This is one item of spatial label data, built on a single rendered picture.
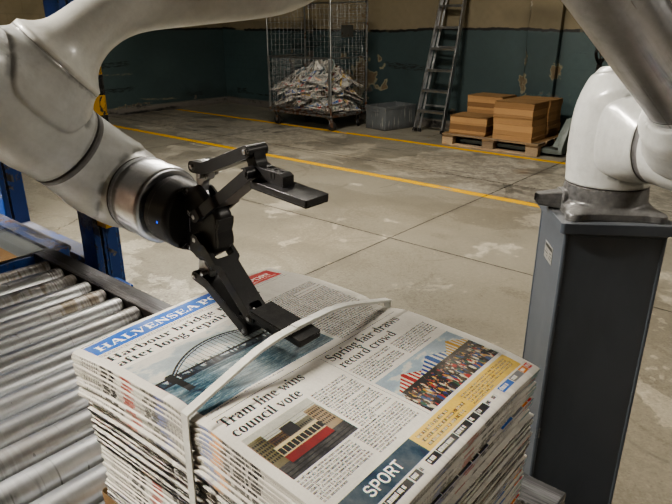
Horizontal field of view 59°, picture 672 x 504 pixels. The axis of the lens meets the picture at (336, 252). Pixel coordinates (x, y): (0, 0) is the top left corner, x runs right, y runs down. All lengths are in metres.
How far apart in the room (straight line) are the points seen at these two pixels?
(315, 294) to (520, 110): 6.33
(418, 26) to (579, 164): 7.70
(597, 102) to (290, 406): 0.84
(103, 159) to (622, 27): 0.65
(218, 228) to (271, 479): 0.26
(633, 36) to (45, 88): 0.69
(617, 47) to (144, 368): 0.70
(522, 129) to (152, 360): 6.51
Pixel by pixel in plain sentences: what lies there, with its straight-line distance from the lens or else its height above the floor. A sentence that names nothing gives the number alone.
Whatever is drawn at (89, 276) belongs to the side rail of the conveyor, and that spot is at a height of 0.80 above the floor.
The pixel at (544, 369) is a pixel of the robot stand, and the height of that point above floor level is 0.68.
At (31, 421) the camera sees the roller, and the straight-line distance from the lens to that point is 1.01.
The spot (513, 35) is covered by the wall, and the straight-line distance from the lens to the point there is 8.15.
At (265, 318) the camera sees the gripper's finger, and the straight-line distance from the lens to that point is 0.59.
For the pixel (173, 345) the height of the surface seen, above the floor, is 1.03.
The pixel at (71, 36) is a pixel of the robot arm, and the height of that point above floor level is 1.33.
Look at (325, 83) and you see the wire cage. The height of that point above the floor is 0.63.
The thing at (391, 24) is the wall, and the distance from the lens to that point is 9.09.
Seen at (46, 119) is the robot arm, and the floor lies 1.25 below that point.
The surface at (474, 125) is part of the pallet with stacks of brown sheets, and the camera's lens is 7.21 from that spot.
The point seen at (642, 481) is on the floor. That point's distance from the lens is 2.22.
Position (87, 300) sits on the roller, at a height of 0.79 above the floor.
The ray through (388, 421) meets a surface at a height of 1.03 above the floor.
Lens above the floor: 1.34
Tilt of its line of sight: 21 degrees down
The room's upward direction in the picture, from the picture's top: straight up
